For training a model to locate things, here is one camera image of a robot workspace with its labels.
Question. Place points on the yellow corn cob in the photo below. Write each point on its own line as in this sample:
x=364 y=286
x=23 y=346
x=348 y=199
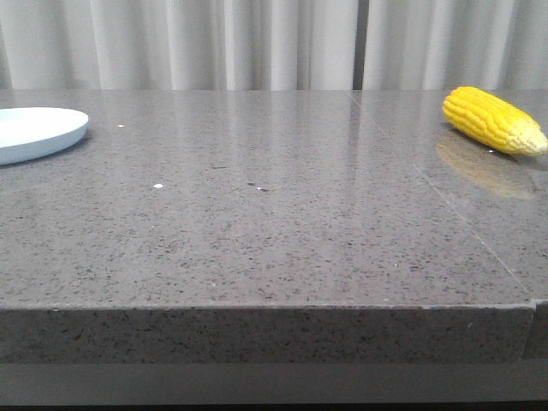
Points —
x=494 y=122

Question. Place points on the light blue round plate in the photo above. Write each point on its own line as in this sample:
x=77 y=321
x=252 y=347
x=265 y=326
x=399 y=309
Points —
x=28 y=133

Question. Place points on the grey pleated curtain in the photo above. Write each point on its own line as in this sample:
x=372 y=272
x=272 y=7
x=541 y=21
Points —
x=273 y=45

